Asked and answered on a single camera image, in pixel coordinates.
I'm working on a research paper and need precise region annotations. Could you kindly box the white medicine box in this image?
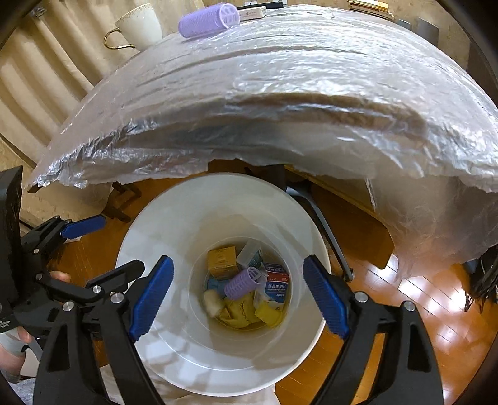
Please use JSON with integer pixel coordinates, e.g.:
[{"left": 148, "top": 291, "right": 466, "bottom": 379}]
[{"left": 238, "top": 6, "right": 268, "bottom": 22}]

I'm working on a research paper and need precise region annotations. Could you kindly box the white trash bin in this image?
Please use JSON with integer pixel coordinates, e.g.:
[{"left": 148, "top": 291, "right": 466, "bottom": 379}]
[{"left": 116, "top": 173, "right": 328, "bottom": 398}]

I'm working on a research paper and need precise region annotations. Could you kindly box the red blue medicine box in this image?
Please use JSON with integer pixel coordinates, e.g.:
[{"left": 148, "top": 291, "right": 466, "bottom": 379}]
[{"left": 261, "top": 262, "right": 290, "bottom": 305}]

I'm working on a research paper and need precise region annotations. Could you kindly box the stack of books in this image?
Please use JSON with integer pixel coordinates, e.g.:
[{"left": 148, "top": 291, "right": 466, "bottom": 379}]
[{"left": 348, "top": 0, "right": 394, "bottom": 21}]

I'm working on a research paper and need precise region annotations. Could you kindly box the grey speaker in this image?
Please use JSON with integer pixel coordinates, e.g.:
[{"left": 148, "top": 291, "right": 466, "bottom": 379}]
[{"left": 415, "top": 18, "right": 439, "bottom": 46}]

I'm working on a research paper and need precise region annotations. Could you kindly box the beige paper ball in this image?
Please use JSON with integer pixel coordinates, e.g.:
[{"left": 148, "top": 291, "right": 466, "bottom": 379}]
[{"left": 204, "top": 289, "right": 226, "bottom": 318}]

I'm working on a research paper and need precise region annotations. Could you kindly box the dark blue phone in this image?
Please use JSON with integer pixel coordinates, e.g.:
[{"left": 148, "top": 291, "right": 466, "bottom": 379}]
[{"left": 237, "top": 1, "right": 287, "bottom": 10}]

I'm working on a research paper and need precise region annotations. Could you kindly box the purple hair roller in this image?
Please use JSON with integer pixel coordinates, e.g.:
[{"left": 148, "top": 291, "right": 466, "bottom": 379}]
[
  {"left": 178, "top": 2, "right": 240, "bottom": 38},
  {"left": 224, "top": 267, "right": 262, "bottom": 300}
]

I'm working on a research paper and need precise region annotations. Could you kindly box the white mug with gold handle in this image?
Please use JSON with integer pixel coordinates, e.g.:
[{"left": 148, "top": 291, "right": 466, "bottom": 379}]
[{"left": 103, "top": 3, "right": 163, "bottom": 51}]

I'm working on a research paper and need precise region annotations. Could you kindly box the gold L'Oreal box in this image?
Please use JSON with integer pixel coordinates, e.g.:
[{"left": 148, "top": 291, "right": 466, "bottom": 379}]
[{"left": 207, "top": 246, "right": 239, "bottom": 280}]

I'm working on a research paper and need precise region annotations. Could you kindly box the clear plastic table cover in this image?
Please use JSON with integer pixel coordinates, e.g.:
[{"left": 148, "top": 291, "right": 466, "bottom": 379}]
[{"left": 28, "top": 5, "right": 497, "bottom": 268}]

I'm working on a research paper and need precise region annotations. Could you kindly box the person's left hand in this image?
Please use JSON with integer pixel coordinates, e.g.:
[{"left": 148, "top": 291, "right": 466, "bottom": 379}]
[{"left": 0, "top": 270, "right": 73, "bottom": 384}]

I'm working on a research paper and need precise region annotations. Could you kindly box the dental floss box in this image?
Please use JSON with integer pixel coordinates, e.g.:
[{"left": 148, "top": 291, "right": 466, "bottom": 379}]
[{"left": 236, "top": 240, "right": 263, "bottom": 269}]

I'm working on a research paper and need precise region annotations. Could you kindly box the beige curtain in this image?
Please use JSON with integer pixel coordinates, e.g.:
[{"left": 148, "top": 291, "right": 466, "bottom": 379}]
[{"left": 0, "top": 0, "right": 129, "bottom": 165}]

